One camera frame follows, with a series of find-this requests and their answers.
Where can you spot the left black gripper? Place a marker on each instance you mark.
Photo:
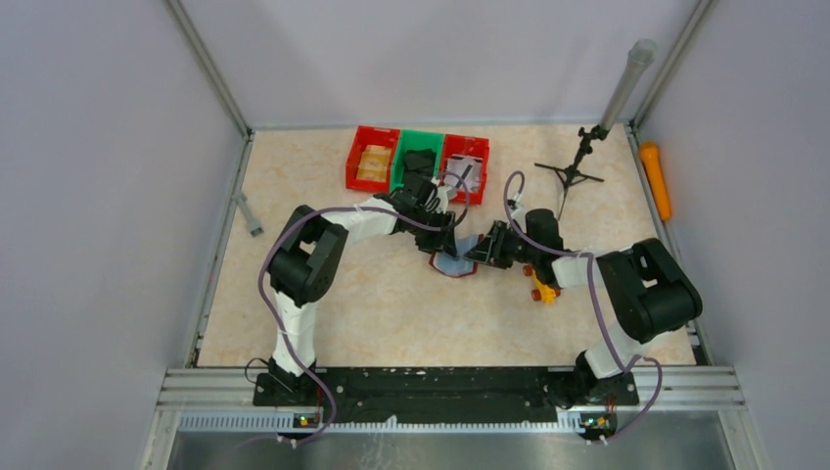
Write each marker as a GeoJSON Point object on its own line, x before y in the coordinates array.
{"type": "Point", "coordinates": [440, 241]}

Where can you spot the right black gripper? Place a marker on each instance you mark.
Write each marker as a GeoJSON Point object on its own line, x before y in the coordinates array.
{"type": "Point", "coordinates": [489, 250]}

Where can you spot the red card holder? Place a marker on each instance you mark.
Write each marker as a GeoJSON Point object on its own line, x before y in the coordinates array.
{"type": "Point", "coordinates": [457, 267]}

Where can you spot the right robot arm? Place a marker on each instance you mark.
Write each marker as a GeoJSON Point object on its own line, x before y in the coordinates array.
{"type": "Point", "coordinates": [650, 295]}

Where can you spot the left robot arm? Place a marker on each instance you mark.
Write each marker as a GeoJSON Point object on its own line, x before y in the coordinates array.
{"type": "Point", "coordinates": [301, 266]}

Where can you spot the white cards in bin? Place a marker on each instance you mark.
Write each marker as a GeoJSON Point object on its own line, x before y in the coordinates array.
{"type": "Point", "coordinates": [464, 172]}

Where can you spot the yellow toy brick car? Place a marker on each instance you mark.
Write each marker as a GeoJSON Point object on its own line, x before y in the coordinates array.
{"type": "Point", "coordinates": [541, 293]}

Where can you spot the black item in bin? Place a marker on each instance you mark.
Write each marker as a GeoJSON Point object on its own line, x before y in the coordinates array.
{"type": "Point", "coordinates": [420, 162]}

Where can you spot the wooden piece in bin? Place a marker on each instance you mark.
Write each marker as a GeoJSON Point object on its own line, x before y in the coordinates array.
{"type": "Point", "coordinates": [374, 163]}

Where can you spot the right red bin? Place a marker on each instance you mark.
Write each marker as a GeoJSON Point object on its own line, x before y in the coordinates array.
{"type": "Point", "coordinates": [471, 146]}

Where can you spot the red bin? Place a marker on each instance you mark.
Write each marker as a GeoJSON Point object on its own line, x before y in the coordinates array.
{"type": "Point", "coordinates": [471, 146]}
{"type": "Point", "coordinates": [369, 135]}

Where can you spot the green bin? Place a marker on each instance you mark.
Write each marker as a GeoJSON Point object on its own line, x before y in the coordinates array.
{"type": "Point", "coordinates": [410, 139]}

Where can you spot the black tripod stand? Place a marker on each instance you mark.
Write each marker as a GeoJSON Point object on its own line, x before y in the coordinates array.
{"type": "Point", "coordinates": [570, 175]}

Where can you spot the left red bin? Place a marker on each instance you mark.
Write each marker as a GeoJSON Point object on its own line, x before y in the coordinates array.
{"type": "Point", "coordinates": [369, 135]}

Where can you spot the grey small tool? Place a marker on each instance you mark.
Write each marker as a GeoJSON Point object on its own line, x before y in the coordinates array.
{"type": "Point", "coordinates": [253, 224]}

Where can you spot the orange cylinder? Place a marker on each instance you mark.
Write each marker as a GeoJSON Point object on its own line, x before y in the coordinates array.
{"type": "Point", "coordinates": [650, 157]}

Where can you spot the grey tube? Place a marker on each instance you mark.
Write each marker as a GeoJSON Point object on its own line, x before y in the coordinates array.
{"type": "Point", "coordinates": [639, 58]}

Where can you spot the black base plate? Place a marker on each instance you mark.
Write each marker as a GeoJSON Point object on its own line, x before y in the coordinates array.
{"type": "Point", "coordinates": [444, 395]}

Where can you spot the grey cable duct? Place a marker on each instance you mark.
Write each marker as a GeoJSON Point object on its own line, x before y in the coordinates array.
{"type": "Point", "coordinates": [284, 423]}

